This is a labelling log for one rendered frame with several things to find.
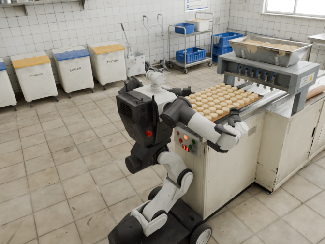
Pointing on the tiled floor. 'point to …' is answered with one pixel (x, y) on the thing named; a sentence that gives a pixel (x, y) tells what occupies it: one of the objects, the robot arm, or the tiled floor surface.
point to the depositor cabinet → (288, 139)
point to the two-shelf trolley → (195, 46)
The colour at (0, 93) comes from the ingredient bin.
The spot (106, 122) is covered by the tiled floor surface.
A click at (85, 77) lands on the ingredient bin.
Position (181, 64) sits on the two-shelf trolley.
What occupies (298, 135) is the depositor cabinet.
